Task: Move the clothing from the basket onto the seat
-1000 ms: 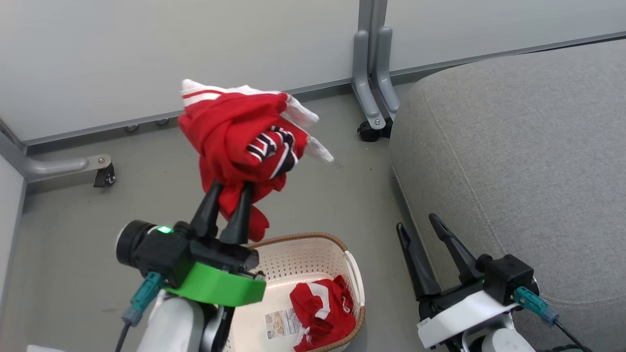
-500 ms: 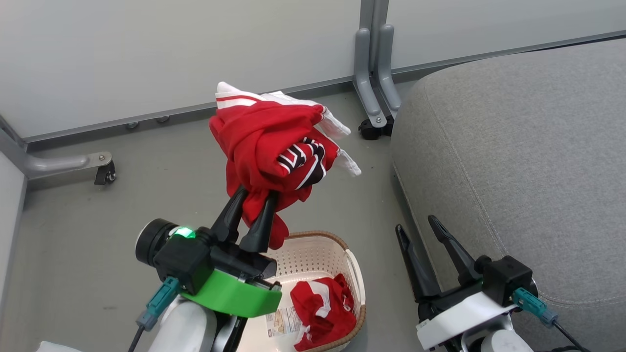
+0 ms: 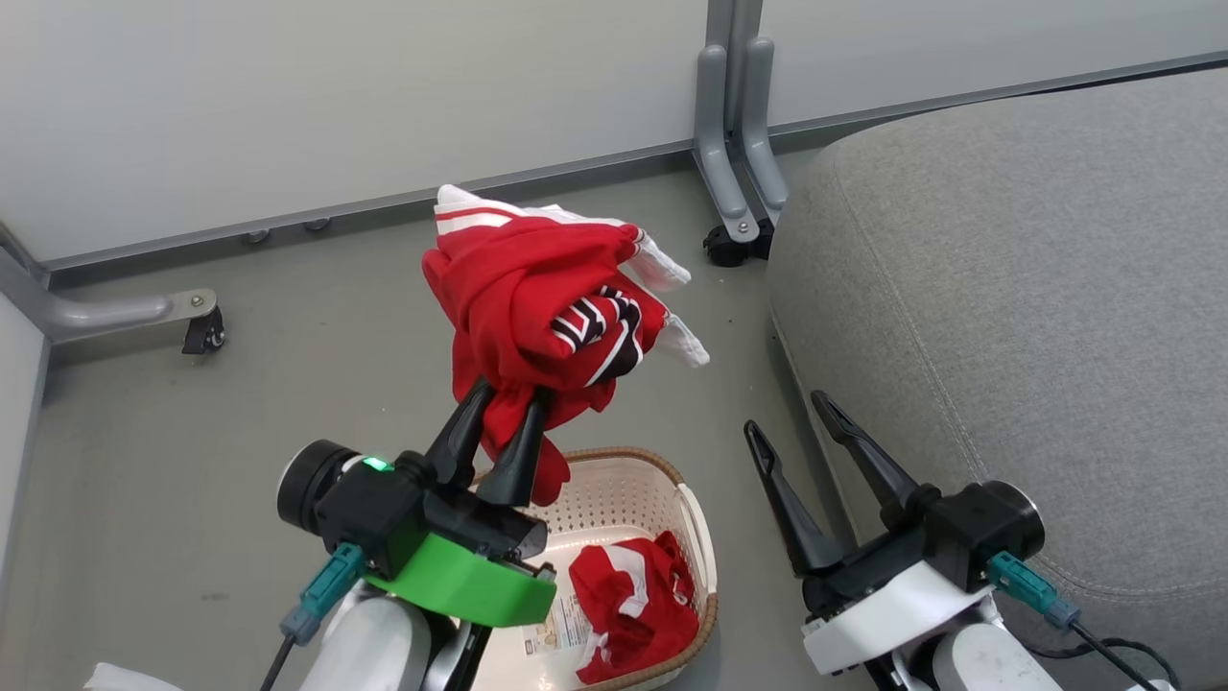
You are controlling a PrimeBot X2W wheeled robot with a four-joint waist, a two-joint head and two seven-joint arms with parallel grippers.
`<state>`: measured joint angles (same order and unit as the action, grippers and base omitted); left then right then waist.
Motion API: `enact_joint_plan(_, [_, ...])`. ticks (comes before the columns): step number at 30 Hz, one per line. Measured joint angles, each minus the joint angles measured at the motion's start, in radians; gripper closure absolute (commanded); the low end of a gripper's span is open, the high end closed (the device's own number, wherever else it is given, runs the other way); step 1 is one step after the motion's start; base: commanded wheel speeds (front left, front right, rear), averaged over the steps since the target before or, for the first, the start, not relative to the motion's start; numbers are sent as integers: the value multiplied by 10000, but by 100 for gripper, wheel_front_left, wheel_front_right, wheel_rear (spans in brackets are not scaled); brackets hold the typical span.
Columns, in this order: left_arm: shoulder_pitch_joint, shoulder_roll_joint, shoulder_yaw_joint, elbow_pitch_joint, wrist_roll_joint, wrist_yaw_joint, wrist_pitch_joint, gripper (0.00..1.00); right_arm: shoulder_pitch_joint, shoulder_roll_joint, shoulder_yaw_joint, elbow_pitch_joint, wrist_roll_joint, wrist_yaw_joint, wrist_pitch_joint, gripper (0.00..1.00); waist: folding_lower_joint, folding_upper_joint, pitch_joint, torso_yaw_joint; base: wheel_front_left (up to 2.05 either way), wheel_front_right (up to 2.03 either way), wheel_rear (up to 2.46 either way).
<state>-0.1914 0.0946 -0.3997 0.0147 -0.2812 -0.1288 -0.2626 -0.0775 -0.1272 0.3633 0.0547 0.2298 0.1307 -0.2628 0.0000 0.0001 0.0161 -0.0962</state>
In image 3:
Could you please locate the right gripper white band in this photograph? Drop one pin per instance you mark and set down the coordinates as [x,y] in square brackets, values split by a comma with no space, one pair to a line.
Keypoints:
[902,595]

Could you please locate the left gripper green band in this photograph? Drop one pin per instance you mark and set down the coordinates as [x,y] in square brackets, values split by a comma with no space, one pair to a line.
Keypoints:
[422,547]

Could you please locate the red jersey with black number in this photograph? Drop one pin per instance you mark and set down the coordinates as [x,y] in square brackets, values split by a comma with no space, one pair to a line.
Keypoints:
[518,278]

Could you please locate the red shorts with white stripes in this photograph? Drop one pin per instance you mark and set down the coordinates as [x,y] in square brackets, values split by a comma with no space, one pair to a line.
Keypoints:
[624,614]

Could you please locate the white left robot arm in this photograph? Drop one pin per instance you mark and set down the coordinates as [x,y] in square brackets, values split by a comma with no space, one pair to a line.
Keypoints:
[374,643]

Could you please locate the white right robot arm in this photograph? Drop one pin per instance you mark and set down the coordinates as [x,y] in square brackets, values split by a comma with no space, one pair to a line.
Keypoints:
[979,662]

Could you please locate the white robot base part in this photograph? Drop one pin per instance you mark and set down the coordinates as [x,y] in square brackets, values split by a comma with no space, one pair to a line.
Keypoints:
[125,679]

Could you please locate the cream perforated laundry basket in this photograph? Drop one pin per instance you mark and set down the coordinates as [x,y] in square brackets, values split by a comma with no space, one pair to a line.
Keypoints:
[614,489]

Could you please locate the paper label sticker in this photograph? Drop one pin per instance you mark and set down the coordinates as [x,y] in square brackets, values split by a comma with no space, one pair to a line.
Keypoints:
[556,629]

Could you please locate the grey fabric sofa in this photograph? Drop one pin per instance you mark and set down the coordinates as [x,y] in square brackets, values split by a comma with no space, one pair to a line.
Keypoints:
[1007,288]

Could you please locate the black caster wheel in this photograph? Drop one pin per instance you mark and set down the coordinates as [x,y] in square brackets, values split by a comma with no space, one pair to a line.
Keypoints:
[729,248]
[203,331]

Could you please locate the small grey levelling foot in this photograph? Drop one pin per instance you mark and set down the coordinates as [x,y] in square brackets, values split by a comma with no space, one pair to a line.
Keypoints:
[317,225]
[256,236]

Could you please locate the long grey partition foot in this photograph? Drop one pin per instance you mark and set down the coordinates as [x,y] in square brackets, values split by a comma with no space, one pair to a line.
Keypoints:
[106,312]

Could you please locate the grey partition foot bracket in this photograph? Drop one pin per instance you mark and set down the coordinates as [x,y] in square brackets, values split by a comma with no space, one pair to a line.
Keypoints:
[765,144]
[715,144]

